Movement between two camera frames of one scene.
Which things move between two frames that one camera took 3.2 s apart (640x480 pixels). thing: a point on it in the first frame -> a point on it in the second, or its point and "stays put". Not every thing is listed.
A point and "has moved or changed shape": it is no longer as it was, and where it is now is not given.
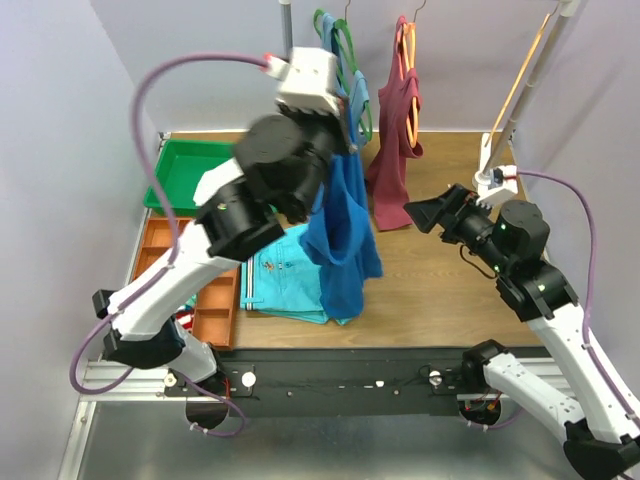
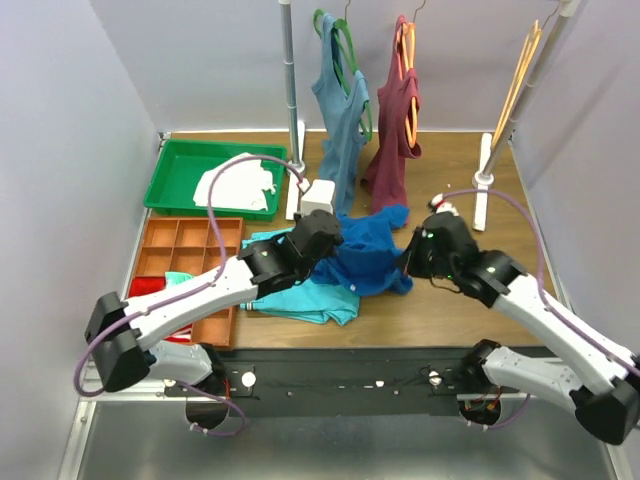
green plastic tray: [181, 169] stays put
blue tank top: [342, 232] -> [369, 259]
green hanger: [366, 134] stays put
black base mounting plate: [425, 382] stays put
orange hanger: [410, 47] stays put
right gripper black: [460, 202] -> [412, 263]
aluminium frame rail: [106, 382] stays put
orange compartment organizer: [216, 305] stays put
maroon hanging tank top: [398, 137] stays put
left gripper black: [338, 132] -> [324, 240]
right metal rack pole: [523, 104] stays put
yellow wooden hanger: [519, 75] has moved or changed shape
